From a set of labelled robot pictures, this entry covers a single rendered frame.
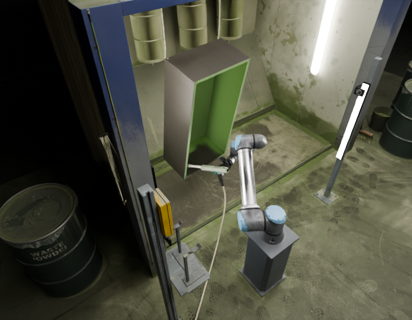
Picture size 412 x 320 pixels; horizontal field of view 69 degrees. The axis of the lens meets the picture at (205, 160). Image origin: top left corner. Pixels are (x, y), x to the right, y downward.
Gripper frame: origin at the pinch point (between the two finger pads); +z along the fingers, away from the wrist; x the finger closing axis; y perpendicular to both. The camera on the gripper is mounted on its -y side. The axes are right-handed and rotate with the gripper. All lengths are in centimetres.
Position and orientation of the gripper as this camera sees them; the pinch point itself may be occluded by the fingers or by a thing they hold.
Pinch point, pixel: (217, 172)
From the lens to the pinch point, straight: 280.3
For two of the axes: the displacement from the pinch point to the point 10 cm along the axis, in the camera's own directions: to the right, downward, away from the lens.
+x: -7.9, -0.7, 6.2
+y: 2.7, 8.5, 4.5
